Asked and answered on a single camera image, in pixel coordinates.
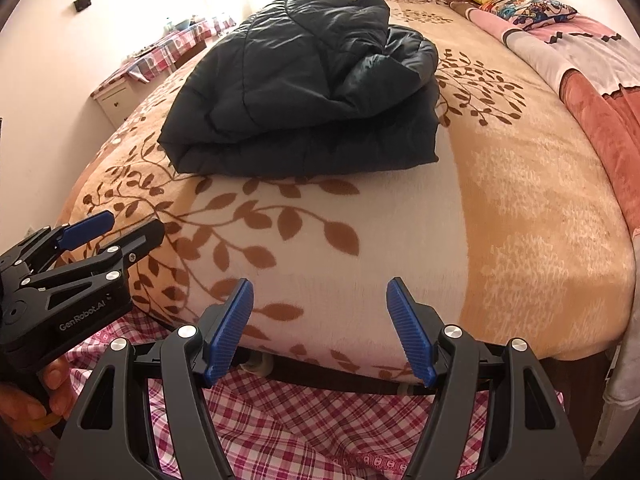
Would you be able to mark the beige leaf print blanket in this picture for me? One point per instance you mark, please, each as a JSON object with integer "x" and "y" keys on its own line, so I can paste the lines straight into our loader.
{"x": 400, "y": 240}

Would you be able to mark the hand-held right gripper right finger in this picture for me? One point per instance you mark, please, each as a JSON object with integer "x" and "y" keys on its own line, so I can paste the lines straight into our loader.
{"x": 412, "y": 332}

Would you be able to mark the person's left hand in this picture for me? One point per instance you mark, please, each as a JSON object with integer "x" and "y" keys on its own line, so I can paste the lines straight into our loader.
{"x": 55, "y": 390}

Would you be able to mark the black wall socket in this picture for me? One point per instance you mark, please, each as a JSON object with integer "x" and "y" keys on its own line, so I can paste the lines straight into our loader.
{"x": 82, "y": 1}

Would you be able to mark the pink plaid garment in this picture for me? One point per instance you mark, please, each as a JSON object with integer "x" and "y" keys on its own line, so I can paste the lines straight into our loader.
{"x": 310, "y": 425}

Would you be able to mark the pink and grey fleece blanket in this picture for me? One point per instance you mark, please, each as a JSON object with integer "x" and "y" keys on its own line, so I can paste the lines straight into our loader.
{"x": 600, "y": 110}

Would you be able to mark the dark blue quilted puffer jacket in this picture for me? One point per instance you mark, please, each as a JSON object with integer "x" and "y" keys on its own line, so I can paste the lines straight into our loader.
{"x": 300, "y": 85}

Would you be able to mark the plaid tablecloth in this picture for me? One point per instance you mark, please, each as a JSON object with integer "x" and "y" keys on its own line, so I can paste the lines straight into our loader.
{"x": 160, "y": 52}

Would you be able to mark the white nightstand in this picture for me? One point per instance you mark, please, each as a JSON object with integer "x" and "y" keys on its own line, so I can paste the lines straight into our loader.
{"x": 117, "y": 102}

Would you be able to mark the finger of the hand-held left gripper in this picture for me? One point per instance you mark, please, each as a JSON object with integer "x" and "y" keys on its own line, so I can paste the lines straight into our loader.
{"x": 135, "y": 242}
{"x": 87, "y": 226}

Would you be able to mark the colourful cartoon pillow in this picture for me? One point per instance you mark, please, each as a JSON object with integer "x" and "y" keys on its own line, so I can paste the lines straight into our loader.
{"x": 530, "y": 10}

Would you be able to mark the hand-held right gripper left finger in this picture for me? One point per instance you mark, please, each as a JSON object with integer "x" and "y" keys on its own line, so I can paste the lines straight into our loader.
{"x": 227, "y": 332}

